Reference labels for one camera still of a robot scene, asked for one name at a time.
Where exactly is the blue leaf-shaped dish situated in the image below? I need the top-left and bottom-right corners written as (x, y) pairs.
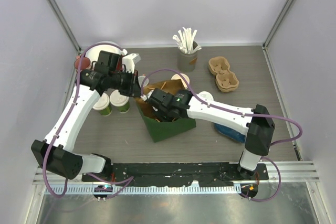
top-left (213, 123), bottom-right (245, 144)

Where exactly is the grey straw holder cup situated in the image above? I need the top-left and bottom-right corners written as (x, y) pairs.
top-left (177, 49), bottom-right (198, 72)

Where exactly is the stack of white lids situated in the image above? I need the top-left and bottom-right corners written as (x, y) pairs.
top-left (197, 91), bottom-right (214, 101)

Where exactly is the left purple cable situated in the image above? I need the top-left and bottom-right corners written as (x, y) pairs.
top-left (41, 45), bottom-right (135, 206)

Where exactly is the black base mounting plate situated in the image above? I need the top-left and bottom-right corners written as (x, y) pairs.
top-left (94, 162), bottom-right (269, 187)

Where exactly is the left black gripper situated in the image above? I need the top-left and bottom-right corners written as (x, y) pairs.
top-left (109, 68), bottom-right (143, 97)

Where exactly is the white paper plate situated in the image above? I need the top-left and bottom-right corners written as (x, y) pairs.
top-left (85, 41), bottom-right (122, 62)

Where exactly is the white wrapped straws bundle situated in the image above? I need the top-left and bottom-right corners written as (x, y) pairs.
top-left (172, 27), bottom-right (202, 55)

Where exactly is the red round tray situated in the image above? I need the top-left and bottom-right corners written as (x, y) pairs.
top-left (116, 51), bottom-right (127, 71)

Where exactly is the green paper bag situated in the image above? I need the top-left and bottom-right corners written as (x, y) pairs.
top-left (135, 80), bottom-right (196, 143)

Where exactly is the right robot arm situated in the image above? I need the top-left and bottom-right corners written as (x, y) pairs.
top-left (141, 88), bottom-right (275, 179)

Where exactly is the stack of green paper cups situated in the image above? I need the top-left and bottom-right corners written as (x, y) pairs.
top-left (171, 73), bottom-right (190, 89)

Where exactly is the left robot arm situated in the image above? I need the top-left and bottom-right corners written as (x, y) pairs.
top-left (31, 51), bottom-right (141, 182)

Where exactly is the white cup lid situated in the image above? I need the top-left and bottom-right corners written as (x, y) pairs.
top-left (92, 93), bottom-right (110, 111)
top-left (110, 90), bottom-right (129, 107)

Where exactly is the cardboard cup carrier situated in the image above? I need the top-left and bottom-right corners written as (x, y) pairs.
top-left (208, 57), bottom-right (239, 92)

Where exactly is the floral pink tumbler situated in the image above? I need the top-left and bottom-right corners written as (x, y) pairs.
top-left (74, 56), bottom-right (91, 71)

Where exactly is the green paper cup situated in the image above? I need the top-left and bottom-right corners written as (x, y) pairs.
top-left (95, 105), bottom-right (112, 116)
top-left (116, 101), bottom-right (130, 113)

